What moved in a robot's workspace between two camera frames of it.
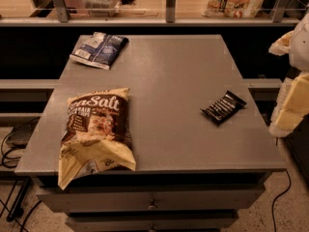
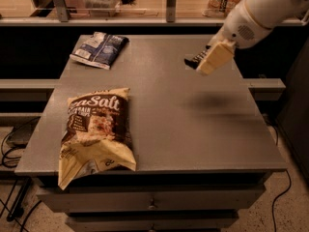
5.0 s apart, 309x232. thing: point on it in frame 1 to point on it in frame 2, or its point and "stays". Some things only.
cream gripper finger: [292, 104] to [216, 58]
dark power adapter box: [21, 133] stays
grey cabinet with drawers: [192, 173] stays
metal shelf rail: [59, 15] stays
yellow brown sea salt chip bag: [97, 132] stays
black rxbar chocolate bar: [224, 106] to [194, 62]
